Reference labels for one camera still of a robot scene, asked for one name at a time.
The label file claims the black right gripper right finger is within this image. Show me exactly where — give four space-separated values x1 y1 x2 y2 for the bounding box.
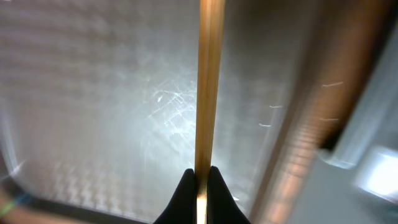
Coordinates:
207 166 250 224

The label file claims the grey dishwasher rack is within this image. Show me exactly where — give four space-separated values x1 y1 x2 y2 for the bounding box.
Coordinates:
288 23 397 224

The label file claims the orange chopstick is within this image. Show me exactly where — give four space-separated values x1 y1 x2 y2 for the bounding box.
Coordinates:
195 0 226 224

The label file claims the brown serving tray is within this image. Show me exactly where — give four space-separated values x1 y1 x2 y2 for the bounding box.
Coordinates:
1 0 397 223

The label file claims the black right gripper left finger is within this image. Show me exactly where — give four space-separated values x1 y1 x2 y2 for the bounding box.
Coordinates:
154 169 197 224

